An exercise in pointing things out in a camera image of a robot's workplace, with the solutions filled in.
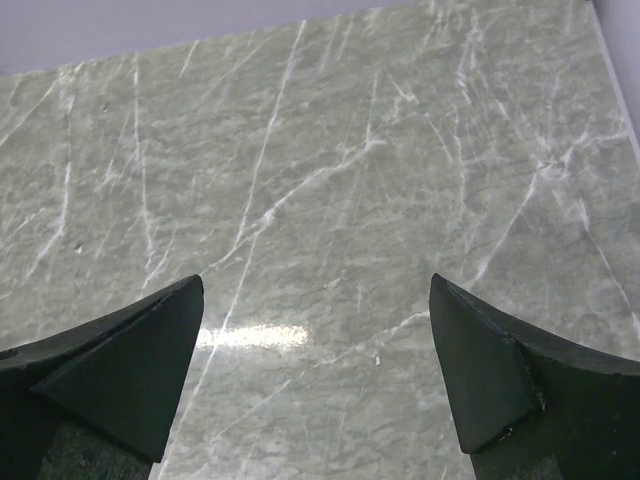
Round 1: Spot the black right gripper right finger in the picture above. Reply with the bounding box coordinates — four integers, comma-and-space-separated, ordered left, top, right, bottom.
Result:
429, 275, 639, 479

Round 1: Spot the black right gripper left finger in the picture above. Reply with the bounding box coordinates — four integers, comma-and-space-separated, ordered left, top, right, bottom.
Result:
1, 275, 204, 479

